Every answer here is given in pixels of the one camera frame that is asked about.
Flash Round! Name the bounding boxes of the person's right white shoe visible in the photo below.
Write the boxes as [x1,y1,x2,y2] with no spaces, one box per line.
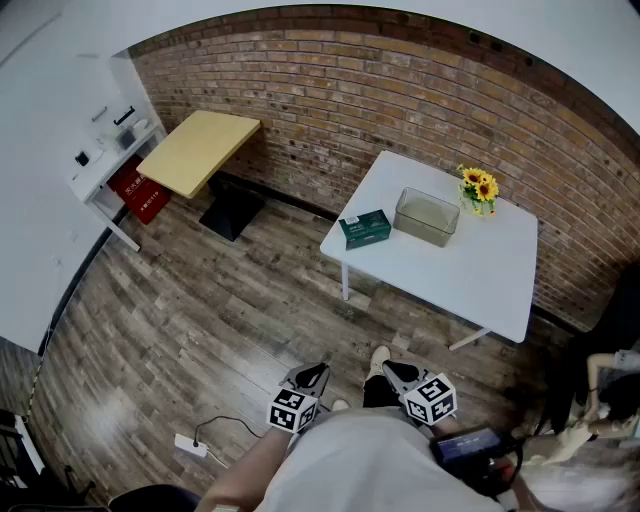
[366,345,391,384]

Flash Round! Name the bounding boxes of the black office chair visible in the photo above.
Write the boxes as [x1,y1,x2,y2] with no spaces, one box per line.
[107,483,201,512]

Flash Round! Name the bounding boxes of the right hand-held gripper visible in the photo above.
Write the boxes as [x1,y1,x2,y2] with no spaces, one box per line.
[382,361,459,427]

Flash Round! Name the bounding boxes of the white table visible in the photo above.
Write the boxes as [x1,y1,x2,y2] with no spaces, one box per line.
[319,149,540,351]

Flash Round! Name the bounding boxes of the red box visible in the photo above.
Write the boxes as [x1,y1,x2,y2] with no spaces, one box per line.
[107,154,171,225]

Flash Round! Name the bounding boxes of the person's right forearm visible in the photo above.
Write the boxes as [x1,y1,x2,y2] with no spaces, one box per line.
[429,415,539,512]

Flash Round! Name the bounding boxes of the yellow black striped cable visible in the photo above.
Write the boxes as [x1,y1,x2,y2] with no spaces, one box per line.
[27,319,51,416]

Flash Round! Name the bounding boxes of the white desk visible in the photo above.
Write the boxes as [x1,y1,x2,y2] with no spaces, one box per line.
[67,122,169,251]

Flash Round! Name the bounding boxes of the black metal stand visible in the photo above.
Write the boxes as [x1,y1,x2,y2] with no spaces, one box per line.
[0,409,96,501]

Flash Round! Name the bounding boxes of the black wrist-mounted display device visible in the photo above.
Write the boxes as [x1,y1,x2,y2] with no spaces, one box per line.
[429,424,524,501]

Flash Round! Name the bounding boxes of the black power cable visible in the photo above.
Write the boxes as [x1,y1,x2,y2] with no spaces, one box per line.
[192,415,261,446]

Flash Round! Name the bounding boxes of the person's white shirt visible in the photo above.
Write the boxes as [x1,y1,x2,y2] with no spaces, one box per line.
[254,405,516,512]

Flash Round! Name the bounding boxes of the person's black trousers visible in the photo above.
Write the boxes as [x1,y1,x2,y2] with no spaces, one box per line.
[362,374,401,409]

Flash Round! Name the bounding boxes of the clear plastic container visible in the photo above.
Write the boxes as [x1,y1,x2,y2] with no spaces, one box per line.
[393,186,461,249]

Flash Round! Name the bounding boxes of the wooden table with black base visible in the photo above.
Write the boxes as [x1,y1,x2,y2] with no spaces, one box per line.
[136,109,266,243]

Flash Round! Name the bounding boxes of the yellow sunflower bouquet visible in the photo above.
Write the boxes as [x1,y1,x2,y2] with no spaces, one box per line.
[455,163,500,217]

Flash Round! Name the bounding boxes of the white power strip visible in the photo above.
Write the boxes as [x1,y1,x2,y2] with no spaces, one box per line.
[173,432,210,457]

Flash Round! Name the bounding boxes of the person's left forearm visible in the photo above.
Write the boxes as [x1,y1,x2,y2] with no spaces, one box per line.
[194,427,301,512]

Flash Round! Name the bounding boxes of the green packet box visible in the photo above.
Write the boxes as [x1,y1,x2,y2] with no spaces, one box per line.
[338,209,393,251]

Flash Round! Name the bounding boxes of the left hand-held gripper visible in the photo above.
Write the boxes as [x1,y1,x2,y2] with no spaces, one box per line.
[268,362,332,435]

